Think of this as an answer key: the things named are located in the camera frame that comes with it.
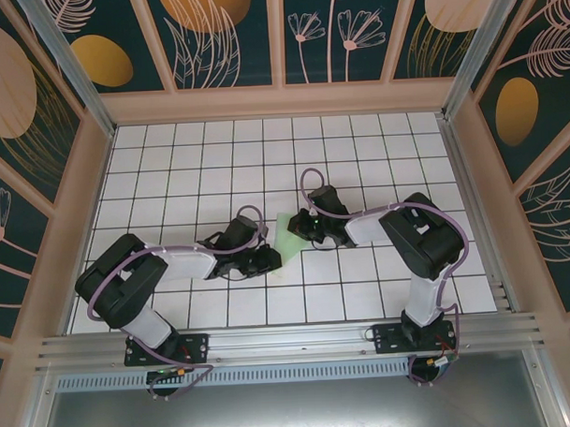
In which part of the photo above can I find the light green cloth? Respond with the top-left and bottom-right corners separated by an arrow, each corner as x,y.
268,211 -> 312,276

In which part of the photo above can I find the grey metal sheet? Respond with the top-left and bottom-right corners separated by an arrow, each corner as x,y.
35,347 -> 570,427

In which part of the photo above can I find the small electronics board with connector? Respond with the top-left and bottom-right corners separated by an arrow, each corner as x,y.
425,352 -> 460,372
146,365 -> 198,384

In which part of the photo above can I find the long aluminium mounting rail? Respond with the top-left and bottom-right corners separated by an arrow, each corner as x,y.
34,310 -> 548,374

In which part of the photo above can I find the grey slotted cable duct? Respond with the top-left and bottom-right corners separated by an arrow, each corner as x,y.
53,361 -> 414,393

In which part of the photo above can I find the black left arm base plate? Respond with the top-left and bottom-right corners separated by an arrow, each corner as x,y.
124,331 -> 211,368

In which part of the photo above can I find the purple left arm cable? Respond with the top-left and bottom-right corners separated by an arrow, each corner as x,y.
80,204 -> 274,403

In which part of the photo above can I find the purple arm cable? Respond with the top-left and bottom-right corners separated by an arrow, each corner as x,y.
299,162 -> 475,391
80,204 -> 274,403

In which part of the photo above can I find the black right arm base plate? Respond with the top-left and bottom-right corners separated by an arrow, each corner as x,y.
372,320 -> 459,357

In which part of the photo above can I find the aluminium side rail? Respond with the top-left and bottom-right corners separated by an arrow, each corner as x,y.
438,113 -> 521,317

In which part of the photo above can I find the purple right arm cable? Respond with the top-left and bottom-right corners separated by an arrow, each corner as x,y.
299,162 -> 475,391

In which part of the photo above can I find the aluminium corner post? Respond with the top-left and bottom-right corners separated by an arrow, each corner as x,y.
15,0 -> 119,140
436,0 -> 522,121

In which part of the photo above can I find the aluminium frame bar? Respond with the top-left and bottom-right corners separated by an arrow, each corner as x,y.
522,338 -> 570,427
16,371 -> 59,427

